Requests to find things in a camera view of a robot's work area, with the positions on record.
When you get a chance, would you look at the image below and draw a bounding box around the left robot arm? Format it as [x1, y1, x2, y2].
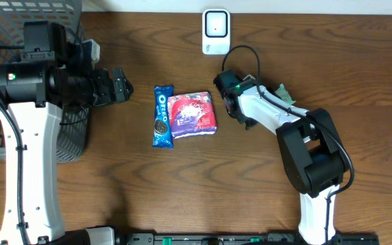
[0, 21, 133, 245]

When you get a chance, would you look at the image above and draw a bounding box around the teal wet wipes packet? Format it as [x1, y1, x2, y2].
[275, 84, 296, 105]

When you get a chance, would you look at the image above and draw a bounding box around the grey plastic mesh basket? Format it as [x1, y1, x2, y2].
[0, 0, 88, 163]

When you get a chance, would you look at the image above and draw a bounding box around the blue Oreo cookie pack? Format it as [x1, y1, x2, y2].
[152, 86, 174, 148]

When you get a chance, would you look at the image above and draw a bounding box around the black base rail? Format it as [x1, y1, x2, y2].
[114, 232, 380, 245]

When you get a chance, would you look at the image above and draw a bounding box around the white barcode scanner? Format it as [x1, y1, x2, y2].
[201, 9, 231, 55]

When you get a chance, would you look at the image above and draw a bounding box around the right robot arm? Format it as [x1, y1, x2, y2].
[213, 70, 350, 244]

